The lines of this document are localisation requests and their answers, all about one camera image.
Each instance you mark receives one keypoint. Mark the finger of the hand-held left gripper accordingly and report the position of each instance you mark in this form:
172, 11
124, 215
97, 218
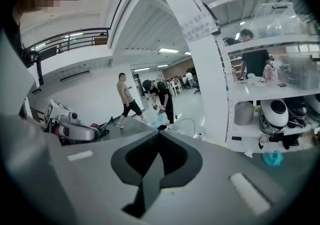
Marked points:
80, 132

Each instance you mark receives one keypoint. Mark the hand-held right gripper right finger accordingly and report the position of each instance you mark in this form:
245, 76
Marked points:
212, 194

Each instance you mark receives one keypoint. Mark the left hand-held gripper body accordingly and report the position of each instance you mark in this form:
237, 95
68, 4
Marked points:
56, 111

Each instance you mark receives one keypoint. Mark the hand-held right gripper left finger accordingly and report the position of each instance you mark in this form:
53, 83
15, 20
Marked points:
100, 181

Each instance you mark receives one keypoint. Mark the red floor cleaner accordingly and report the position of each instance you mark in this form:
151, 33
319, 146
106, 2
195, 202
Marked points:
98, 127

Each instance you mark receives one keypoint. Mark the person's white shirt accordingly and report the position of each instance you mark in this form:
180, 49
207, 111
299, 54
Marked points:
15, 81

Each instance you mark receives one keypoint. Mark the white power strip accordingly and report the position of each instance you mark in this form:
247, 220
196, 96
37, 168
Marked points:
200, 136

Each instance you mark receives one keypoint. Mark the teal cloth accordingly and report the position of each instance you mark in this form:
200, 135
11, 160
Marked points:
272, 158

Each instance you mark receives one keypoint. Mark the black mezzanine railing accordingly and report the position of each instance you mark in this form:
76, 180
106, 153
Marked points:
75, 37

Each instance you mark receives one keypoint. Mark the blue cloth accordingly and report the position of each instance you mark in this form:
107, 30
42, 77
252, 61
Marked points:
158, 120

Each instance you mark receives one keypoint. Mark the grey plastic jug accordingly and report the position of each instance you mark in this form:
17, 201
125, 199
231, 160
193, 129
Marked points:
243, 113

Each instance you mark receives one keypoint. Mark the long ceiling light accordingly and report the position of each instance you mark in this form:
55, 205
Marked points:
168, 50
141, 69

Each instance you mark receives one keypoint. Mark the white helmet with black visor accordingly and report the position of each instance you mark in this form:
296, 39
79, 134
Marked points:
273, 112

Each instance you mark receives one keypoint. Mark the white desk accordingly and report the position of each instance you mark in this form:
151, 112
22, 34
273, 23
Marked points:
176, 88

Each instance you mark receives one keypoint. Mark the black office chair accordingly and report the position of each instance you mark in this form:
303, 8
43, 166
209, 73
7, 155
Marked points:
197, 88

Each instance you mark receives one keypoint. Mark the white metal shelf unit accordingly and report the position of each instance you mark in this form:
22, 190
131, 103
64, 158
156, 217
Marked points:
250, 91

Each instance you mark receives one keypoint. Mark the black phone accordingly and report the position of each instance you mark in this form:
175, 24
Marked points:
282, 85

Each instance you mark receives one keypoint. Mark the pink bottle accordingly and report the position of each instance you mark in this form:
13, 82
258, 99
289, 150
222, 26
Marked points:
268, 72

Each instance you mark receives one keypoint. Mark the grey translucent storage box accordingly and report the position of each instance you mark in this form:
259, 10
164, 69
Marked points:
300, 71

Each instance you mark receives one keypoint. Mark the white paper notice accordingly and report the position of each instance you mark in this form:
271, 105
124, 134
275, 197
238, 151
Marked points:
198, 30

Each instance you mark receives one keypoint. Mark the clear plastic storage box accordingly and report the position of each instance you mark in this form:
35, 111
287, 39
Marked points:
275, 20

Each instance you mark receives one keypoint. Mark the wall air vent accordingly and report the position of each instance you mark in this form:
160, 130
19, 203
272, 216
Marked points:
75, 75

